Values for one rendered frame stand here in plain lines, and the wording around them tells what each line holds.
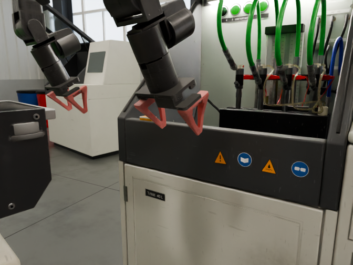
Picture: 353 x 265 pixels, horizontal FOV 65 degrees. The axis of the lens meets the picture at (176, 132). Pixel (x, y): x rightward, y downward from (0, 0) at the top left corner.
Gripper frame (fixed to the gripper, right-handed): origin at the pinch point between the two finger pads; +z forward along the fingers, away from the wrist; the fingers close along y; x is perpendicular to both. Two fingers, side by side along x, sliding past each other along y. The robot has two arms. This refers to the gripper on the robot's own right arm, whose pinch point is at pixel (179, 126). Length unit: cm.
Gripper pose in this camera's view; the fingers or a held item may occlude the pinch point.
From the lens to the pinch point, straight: 54.6
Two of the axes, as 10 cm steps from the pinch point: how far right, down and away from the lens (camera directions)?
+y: -7.2, -1.4, 6.8
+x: -6.2, 5.7, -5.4
